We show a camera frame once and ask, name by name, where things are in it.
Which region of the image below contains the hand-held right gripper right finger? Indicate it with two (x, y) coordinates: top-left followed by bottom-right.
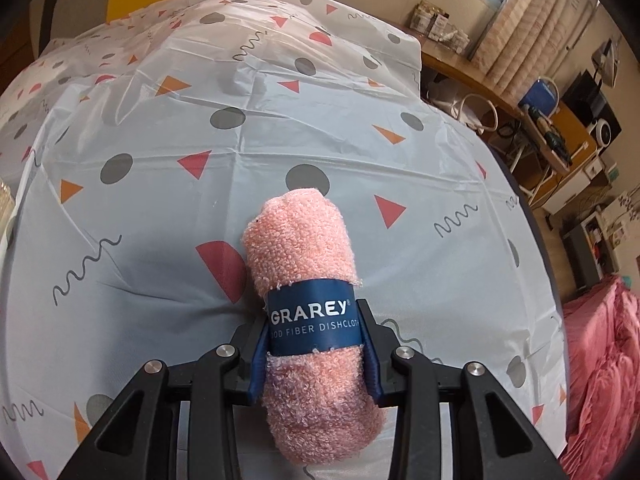
(355, 300), (558, 480)

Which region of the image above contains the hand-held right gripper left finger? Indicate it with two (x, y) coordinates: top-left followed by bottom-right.
(57, 322), (271, 480)

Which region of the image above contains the pink dishcloth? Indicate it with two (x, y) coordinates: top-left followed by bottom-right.
(242, 187), (386, 465)

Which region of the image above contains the pink ruffled bedding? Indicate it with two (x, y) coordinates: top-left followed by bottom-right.
(560, 275), (640, 480)

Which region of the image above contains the grey low shelf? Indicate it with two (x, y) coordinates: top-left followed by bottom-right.
(562, 210), (618, 291)

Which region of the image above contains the white bag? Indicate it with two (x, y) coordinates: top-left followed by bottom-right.
(440, 91), (498, 133)

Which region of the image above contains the white small cabinet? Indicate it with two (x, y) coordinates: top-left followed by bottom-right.
(542, 155), (608, 213)

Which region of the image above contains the green power drill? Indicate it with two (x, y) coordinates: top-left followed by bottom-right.
(540, 127), (571, 163)

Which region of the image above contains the white board with butterflies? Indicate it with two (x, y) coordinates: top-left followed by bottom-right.
(602, 182), (640, 251)

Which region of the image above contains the wooden desk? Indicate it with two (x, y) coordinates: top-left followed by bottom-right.
(420, 42), (531, 121)

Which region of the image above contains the blue chair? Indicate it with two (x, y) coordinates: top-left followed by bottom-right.
(520, 77), (558, 113)

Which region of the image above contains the white round fan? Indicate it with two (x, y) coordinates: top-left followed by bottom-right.
(590, 117), (621, 146)

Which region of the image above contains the white box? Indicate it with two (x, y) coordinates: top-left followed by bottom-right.
(430, 12), (453, 43)

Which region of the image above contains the black television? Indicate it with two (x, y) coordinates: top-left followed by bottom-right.
(565, 71), (608, 121)

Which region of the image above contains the beige box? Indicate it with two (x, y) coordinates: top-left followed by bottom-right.
(411, 2), (436, 36)

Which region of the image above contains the beige patterned curtain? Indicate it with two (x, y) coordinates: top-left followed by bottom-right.
(472, 0), (601, 111)

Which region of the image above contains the hanging bag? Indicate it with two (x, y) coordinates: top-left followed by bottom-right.
(592, 40), (623, 86)

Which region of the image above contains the wooden wardrobe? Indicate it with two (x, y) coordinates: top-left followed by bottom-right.
(0, 10), (41, 86)

